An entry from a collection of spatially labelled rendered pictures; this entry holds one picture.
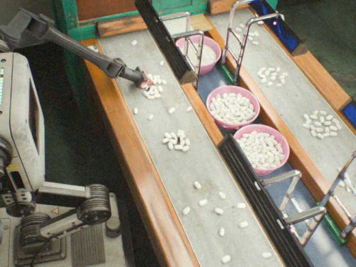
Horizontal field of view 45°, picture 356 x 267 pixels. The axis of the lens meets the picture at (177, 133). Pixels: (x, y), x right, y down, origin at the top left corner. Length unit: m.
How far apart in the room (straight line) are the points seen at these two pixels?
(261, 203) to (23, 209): 0.87
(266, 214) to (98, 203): 0.69
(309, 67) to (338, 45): 1.57
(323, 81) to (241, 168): 1.05
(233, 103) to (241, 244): 0.78
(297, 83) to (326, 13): 2.06
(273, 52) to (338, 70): 1.31
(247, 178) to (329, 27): 2.88
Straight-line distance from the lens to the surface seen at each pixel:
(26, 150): 1.27
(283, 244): 1.43
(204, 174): 1.92
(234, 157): 1.56
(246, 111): 2.19
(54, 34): 2.01
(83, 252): 2.04
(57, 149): 2.97
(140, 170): 1.88
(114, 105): 2.13
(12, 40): 1.63
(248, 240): 1.79
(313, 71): 2.48
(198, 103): 2.15
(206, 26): 2.60
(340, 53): 3.98
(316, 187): 2.00
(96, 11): 2.46
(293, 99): 2.32
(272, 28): 2.19
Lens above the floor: 2.32
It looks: 51 degrees down
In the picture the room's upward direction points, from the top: 5 degrees clockwise
